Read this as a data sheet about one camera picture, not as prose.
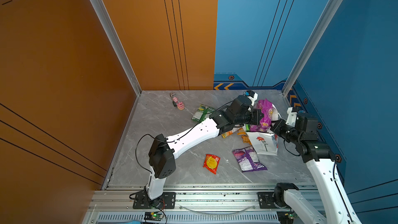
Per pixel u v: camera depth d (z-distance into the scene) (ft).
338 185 1.36
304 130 1.69
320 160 1.49
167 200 2.42
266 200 2.38
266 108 2.36
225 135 3.07
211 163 2.73
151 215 2.33
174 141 1.54
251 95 2.12
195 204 2.38
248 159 2.69
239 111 1.81
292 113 2.13
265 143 2.47
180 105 3.56
